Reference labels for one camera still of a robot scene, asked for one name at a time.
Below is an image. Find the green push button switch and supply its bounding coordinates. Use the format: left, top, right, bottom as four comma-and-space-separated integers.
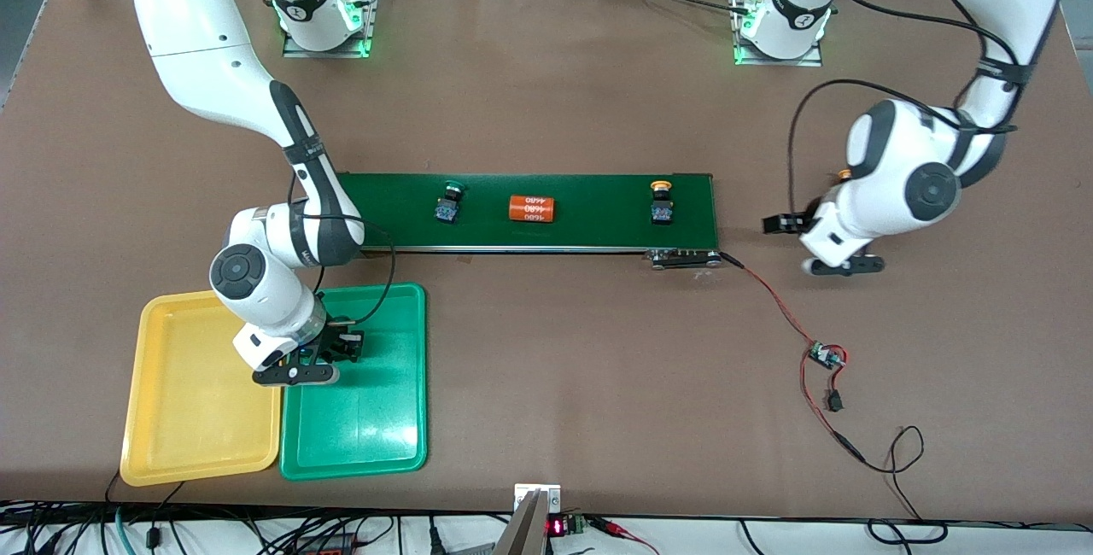
435, 181, 466, 225

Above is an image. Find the orange cylindrical battery cell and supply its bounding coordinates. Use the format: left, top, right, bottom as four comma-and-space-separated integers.
508, 195, 558, 224

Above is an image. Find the green plastic tray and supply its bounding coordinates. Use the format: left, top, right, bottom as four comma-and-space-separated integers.
279, 282, 428, 482

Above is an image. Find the yellow plastic tray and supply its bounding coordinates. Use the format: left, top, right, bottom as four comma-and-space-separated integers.
120, 290, 285, 488

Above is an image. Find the red plug connector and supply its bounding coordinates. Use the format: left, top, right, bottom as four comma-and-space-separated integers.
295, 534, 359, 555

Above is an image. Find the green conveyor belt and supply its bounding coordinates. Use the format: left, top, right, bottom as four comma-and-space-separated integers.
333, 171, 723, 271

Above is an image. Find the grey metal bar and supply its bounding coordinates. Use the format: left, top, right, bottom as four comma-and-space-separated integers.
494, 491, 549, 555

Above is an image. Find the red clip lead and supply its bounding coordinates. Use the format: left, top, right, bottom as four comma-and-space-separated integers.
589, 517, 663, 555

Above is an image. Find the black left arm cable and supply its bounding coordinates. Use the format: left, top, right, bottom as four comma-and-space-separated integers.
786, 0, 1021, 223

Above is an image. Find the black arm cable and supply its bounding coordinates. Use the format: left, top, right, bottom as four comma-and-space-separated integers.
286, 166, 398, 325
786, 0, 1021, 223

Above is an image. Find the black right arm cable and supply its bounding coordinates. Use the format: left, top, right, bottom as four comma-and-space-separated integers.
286, 166, 398, 325

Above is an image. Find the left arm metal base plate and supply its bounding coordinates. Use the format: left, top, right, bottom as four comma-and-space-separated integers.
733, 0, 825, 67

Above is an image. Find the silver mounting bracket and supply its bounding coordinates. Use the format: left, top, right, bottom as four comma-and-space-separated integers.
514, 483, 562, 513

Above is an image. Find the red and black wire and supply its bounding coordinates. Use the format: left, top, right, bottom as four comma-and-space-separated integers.
720, 252, 868, 464

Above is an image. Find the black looped cable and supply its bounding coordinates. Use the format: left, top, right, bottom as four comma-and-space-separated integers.
862, 425, 950, 545

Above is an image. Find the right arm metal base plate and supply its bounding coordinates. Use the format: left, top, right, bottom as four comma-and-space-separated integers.
282, 0, 382, 59

